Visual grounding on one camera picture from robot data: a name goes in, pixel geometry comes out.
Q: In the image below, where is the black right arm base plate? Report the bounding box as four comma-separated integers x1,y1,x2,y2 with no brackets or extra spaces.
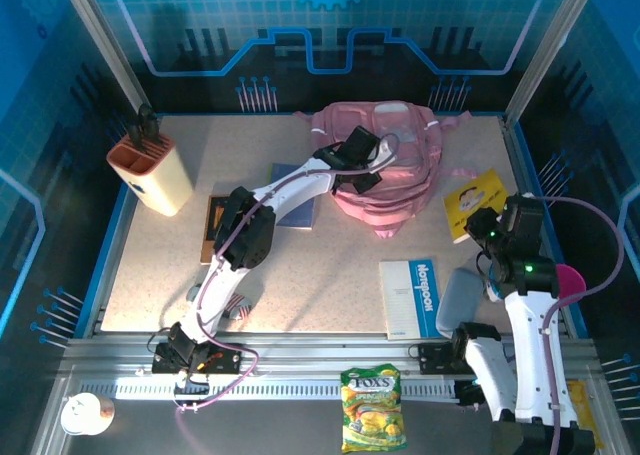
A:
417,342,501,376

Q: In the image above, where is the aluminium front rail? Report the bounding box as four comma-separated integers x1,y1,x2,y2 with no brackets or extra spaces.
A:
59,337,601,401

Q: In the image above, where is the yellow snack bag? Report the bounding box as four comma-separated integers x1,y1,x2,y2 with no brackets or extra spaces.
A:
567,379,606,449

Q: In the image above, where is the pink plastic goblet cup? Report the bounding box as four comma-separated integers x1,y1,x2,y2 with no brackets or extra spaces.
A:
553,262,587,299

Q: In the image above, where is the grey pencil case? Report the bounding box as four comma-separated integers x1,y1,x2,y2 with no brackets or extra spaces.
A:
435,267,489,339

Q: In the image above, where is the black handled knife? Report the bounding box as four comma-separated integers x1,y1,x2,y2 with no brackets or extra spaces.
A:
128,103,162,154

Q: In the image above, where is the yellow cartoon cover book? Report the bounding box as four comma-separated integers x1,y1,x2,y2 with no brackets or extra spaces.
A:
443,168,509,245

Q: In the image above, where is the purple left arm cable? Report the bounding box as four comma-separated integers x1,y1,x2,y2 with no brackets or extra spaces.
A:
172,133,400,416

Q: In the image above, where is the green fruit candy bag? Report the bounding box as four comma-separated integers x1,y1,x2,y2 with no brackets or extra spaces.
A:
339,363,409,454

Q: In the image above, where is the blue white notebook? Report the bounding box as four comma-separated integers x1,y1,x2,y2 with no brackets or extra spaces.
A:
378,257,444,341

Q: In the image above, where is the brown cover notebook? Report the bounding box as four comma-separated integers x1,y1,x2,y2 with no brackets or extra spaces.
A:
200,194,236,265

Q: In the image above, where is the white paper cup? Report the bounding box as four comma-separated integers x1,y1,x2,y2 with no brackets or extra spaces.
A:
59,392,116,436

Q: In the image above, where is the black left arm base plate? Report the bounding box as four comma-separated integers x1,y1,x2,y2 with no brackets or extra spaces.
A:
151,341,242,376

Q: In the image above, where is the pink school backpack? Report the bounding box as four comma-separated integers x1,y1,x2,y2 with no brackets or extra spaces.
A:
292,99,474,241

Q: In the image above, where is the flag print pencil pouch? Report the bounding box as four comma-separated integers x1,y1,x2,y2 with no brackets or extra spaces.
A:
187,283,254,321

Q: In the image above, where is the cream orange knife block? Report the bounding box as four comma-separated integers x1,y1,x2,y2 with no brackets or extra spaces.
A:
105,133,195,218

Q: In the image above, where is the dark blue book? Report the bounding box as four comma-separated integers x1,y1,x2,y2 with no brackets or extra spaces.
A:
269,163,316,231

